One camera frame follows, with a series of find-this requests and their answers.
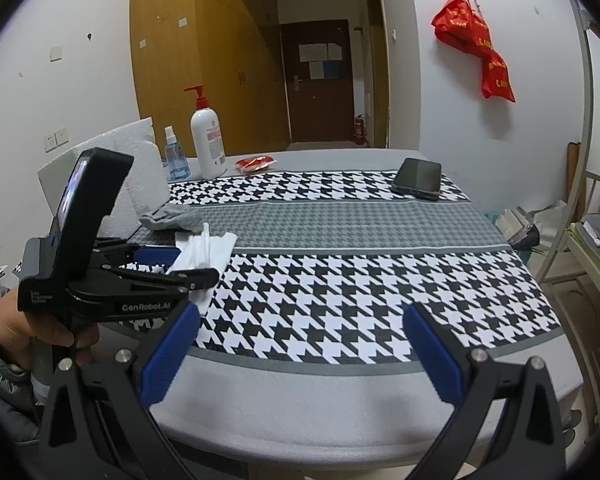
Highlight white cardboard boxes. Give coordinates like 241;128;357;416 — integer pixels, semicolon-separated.
495;207;531;241

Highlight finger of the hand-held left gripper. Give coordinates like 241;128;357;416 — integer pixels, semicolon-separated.
107;265;220;293
95;240;181;267

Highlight blue spray bottle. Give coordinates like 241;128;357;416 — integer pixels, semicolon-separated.
162;126;190;181

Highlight wooden boards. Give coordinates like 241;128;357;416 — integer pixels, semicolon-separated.
565;142;581;197

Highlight wooden wardrobe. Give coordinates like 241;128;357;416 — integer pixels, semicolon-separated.
129;0;288;159

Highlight person's left hand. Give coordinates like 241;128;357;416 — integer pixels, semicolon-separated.
0;287;101;368

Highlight black smartphone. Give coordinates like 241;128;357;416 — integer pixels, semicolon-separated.
391;157;443;202

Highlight houndstooth tablecloth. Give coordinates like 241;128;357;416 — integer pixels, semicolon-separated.
95;149;583;461

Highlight white pump bottle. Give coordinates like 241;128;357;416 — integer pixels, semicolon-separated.
183;85;228;180

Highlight dark brown door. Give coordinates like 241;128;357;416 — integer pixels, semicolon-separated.
279;20;356;145

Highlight red plastic bag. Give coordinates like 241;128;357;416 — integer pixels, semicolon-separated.
431;0;496;56
481;51;516;104

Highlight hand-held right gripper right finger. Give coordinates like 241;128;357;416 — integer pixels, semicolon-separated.
402;302;571;480

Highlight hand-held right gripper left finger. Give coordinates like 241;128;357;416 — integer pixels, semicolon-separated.
39;301;203;480

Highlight red snack packet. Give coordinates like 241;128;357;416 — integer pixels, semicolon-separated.
235;155;278;175

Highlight wooden doorway frame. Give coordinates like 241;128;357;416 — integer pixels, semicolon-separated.
364;0;391;150

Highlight person's left forearm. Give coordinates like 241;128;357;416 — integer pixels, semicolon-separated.
0;285;42;426

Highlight white metal bunk bed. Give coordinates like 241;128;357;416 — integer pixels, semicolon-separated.
537;0;600;436

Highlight white cloth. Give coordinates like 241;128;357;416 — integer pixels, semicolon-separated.
165;222;238;316

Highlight grey cloth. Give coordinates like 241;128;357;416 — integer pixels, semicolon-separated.
139;203;204;233

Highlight white plastic bag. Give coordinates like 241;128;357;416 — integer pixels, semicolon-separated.
527;201;570;248

